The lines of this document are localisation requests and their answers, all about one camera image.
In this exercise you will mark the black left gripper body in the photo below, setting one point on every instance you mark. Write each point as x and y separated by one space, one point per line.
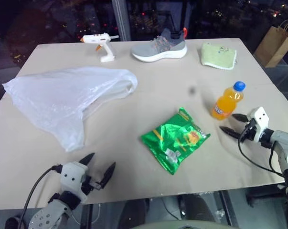
87 184

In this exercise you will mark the white translucent plastic bag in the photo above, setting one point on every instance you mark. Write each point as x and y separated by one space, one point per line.
55 100

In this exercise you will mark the orange soda bottle blue cap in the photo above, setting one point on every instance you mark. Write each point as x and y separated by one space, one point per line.
226 103

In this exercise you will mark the brown paper shopping bag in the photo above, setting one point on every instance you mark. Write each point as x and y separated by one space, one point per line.
274 47

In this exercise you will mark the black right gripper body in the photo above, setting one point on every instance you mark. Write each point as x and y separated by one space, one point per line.
250 133

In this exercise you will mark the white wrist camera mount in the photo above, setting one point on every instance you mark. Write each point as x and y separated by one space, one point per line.
72 176
260 120

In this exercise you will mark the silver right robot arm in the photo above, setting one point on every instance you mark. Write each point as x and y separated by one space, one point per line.
285 149

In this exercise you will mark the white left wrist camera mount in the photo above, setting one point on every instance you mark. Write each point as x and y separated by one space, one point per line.
72 176

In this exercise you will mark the grey window frame post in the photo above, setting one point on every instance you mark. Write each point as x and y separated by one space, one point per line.
121 19

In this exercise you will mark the folded light green towel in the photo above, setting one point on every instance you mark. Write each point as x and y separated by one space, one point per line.
217 57

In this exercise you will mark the grey knit sneaker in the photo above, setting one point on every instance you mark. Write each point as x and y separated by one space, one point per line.
158 48

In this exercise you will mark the white hot glue gun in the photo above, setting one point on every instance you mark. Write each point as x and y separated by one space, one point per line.
105 46

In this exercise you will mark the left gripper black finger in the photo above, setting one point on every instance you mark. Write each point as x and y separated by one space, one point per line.
109 174
87 159

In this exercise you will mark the dark table frame leg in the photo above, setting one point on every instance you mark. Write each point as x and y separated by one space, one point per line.
226 207

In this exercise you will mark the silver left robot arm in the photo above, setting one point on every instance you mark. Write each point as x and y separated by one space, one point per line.
50 213

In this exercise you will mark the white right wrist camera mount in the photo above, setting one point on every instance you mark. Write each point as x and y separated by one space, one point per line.
260 120

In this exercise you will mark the green foil snack bag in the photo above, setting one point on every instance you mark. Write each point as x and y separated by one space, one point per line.
176 142

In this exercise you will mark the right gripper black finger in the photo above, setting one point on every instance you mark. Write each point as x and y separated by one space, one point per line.
240 117
231 132

